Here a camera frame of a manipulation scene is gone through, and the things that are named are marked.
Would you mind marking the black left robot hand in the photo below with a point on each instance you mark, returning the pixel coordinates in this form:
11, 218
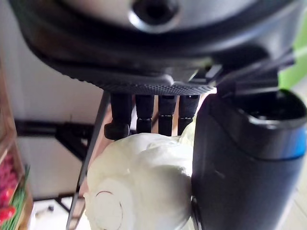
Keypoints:
153, 48

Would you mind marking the pale white cabbage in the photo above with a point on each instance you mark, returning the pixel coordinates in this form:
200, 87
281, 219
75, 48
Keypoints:
141, 182

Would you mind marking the pink red vegetable pile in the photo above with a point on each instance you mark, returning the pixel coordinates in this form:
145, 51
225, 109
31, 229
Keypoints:
7, 177

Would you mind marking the grey metal rack leg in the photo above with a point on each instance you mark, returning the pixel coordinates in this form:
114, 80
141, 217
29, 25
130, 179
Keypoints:
87, 158

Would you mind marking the wooden produce crate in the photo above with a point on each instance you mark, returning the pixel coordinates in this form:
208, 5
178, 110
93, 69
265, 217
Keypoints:
7, 134

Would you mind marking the green chives bunch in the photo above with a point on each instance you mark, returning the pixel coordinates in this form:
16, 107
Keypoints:
18, 206

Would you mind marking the red tomato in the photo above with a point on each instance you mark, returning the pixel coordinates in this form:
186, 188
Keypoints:
7, 212

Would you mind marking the black metal stand frame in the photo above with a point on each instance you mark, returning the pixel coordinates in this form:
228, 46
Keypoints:
60, 136

